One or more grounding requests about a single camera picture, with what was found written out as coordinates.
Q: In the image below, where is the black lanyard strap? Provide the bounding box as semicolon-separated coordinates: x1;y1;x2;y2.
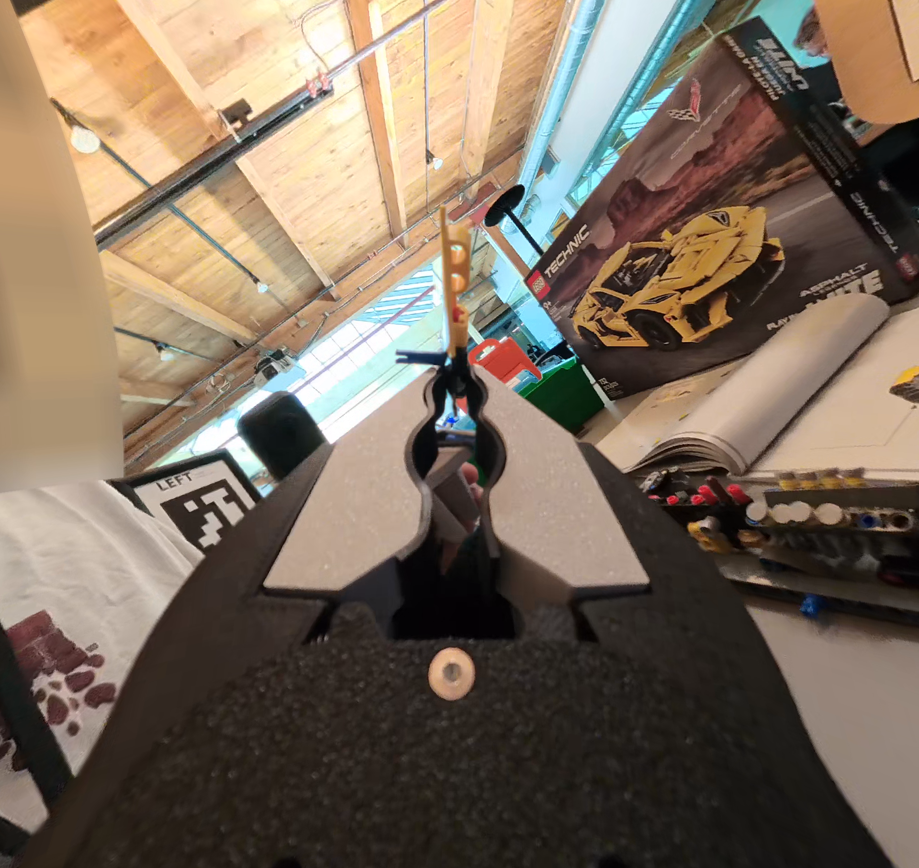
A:
0;619;74;856

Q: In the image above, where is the instruction booklet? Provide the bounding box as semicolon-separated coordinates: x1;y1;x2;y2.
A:
594;294;919;479

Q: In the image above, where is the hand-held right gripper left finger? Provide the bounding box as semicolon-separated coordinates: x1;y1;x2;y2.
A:
263;366;448;632

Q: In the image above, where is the yellow lego panel piece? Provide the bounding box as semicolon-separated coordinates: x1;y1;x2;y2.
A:
438;205;475;364

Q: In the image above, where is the person's white printed shirt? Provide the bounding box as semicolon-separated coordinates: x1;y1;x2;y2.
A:
0;480;207;842

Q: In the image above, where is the lego car chassis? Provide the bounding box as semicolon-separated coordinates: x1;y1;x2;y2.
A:
638;465;919;608

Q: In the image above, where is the black pole lamp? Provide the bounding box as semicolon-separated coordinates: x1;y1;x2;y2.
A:
482;184;546;259

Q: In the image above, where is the lego set box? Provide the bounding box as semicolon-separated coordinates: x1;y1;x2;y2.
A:
523;17;919;404

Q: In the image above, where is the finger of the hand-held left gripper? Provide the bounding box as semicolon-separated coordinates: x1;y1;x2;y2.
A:
427;448;483;546

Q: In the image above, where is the green plastic bin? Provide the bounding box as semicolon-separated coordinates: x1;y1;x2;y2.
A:
526;356;609;436

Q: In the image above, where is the framed black white marker sign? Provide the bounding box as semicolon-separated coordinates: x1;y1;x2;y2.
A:
108;449;264;555

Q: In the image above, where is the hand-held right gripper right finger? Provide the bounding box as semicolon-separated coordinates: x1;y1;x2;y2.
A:
467;364;651;623

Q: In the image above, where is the red plastic case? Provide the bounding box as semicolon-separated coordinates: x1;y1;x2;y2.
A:
467;336;544;386

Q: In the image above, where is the ceiling mounted heater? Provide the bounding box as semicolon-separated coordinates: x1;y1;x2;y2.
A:
250;346;300;393

